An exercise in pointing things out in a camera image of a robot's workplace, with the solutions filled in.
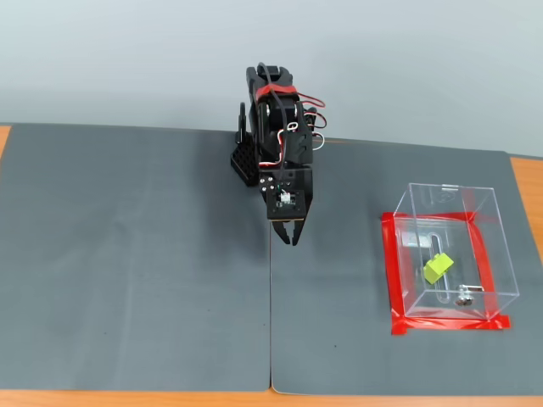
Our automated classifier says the dark grey foam mat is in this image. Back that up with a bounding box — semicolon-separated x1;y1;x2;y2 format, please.
269;134;543;398
0;122;273;393

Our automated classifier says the transparent acrylic box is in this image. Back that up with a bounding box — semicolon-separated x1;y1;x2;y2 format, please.
392;181;521;321

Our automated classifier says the red tape strip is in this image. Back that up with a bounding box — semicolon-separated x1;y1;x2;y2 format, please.
467;210;501;322
380;211;406;336
389;315;512;337
381;209;479;222

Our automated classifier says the red tape band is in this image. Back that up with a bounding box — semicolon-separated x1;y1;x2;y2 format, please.
255;84;299;103

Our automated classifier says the silver metal lock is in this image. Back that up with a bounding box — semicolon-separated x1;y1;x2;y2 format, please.
455;284;485;307

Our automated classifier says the red white servo wire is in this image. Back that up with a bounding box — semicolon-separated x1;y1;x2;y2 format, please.
295;92;328;152
258;121;299;170

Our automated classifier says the black table clamp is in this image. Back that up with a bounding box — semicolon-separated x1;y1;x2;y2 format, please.
229;101;261;189

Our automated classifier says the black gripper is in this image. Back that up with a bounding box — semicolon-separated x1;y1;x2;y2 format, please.
258;165;316;247

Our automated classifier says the black camera cable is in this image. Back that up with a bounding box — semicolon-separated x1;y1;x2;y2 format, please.
256;62;294;194

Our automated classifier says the green lego block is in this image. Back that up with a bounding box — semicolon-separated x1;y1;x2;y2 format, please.
423;251;456;286

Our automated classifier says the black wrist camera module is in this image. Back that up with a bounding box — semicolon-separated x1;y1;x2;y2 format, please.
266;188;308;225

